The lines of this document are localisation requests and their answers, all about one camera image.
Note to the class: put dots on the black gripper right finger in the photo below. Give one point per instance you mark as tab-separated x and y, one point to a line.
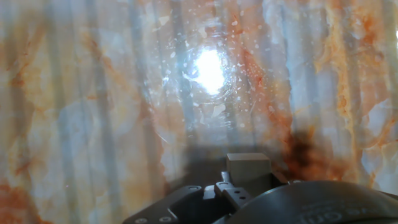
280	178

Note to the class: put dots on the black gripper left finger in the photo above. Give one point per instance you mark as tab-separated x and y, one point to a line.
192	208

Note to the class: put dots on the small light wooden cube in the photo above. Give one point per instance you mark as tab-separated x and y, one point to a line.
248	169

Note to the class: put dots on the orange marble pattern mat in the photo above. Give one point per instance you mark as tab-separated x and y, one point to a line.
77	124

